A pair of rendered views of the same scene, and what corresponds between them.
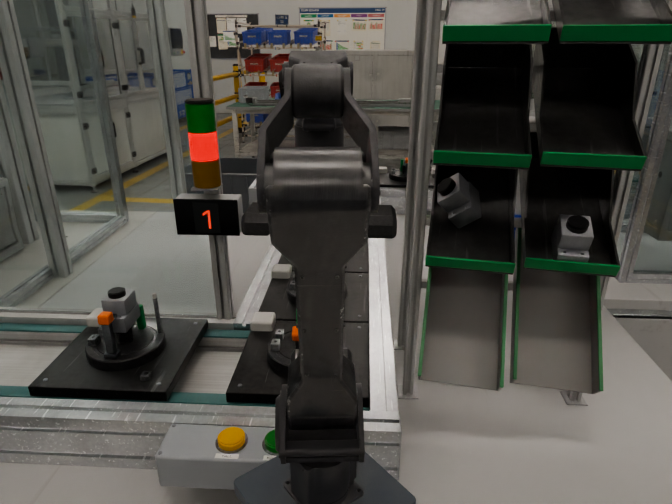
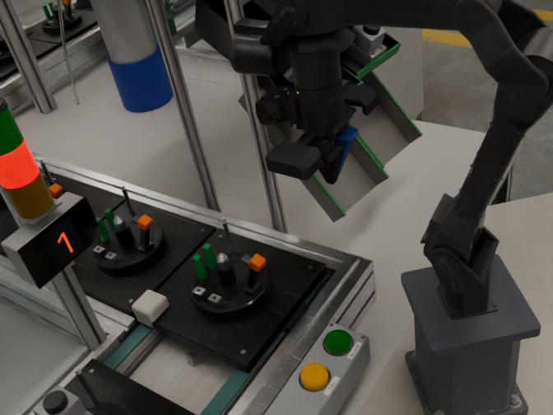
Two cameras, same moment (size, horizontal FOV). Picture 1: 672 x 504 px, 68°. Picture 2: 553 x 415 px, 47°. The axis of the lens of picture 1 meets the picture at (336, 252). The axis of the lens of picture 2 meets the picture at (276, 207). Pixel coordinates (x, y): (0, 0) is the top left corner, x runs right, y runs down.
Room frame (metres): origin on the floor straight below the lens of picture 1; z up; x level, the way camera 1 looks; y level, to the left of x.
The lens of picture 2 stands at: (0.23, 0.61, 1.74)
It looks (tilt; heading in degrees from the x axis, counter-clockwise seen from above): 38 degrees down; 308
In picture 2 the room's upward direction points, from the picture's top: 12 degrees counter-clockwise
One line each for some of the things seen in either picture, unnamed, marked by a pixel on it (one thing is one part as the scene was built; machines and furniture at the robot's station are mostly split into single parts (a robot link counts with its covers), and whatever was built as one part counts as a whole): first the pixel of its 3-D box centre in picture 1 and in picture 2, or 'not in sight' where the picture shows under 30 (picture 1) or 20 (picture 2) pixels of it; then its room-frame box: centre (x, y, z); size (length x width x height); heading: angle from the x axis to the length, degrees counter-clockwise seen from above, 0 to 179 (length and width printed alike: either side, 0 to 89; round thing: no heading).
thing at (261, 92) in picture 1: (254, 94); not in sight; (6.45, 1.01, 0.90); 0.40 x 0.30 x 0.17; 175
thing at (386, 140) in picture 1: (401, 138); not in sight; (6.31, -0.82, 0.40); 0.61 x 0.41 x 0.22; 83
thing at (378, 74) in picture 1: (411, 95); not in sight; (8.50, -1.23, 0.69); 2.42 x 1.03 x 1.38; 83
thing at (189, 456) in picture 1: (233, 456); (317, 389); (0.58, 0.16, 0.93); 0.21 x 0.07 x 0.06; 87
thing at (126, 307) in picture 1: (121, 304); (58, 412); (0.82, 0.40, 1.06); 0.08 x 0.04 x 0.07; 177
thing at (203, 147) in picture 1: (203, 145); (12, 161); (0.92, 0.24, 1.33); 0.05 x 0.05 x 0.05
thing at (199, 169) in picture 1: (206, 172); (28, 193); (0.92, 0.24, 1.28); 0.05 x 0.05 x 0.05
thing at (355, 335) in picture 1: (304, 334); (225, 270); (0.79, 0.06, 1.01); 0.24 x 0.24 x 0.13; 87
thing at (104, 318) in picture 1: (110, 330); not in sight; (0.77, 0.40, 1.04); 0.04 x 0.02 x 0.08; 177
